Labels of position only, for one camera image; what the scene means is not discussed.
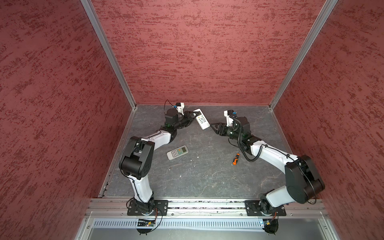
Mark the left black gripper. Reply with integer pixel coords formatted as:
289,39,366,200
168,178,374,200
173,110,199,129

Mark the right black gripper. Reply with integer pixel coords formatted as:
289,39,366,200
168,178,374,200
210,122,243,141

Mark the white AC remote control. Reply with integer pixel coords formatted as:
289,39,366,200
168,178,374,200
193,109,210,130

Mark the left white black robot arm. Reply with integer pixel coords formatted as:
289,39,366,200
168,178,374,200
119,109,201,215

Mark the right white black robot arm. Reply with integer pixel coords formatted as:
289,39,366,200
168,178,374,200
211,114,325,216

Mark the grey remote control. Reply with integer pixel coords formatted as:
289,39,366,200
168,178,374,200
167,146,189,160

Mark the orange black screwdriver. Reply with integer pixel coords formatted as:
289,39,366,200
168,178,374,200
232,154,240,166

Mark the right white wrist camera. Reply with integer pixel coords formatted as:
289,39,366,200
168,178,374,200
224,110,237,127

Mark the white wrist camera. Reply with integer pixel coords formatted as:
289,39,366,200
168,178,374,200
224,110,237,127
174,103,185,115

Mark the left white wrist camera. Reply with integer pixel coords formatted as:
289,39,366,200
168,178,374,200
174,103,185,115

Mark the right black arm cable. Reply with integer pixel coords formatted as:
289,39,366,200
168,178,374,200
227,118,265,163

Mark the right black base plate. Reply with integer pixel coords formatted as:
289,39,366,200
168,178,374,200
244,200,287,217

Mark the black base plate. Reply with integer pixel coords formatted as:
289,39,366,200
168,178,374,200
244,200,287,217
127,200,169,217

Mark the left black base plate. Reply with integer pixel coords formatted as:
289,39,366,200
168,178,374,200
127,200,169,217

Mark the right aluminium corner post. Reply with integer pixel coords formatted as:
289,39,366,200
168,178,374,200
269,0,338,112

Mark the aluminium corner post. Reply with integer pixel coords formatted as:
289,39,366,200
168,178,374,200
269,0,338,112
81,0,137,111

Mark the white slotted cable duct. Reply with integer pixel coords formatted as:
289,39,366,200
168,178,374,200
92,218,265,231

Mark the left aluminium corner post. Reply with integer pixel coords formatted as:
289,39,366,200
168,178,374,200
81,0,137,111

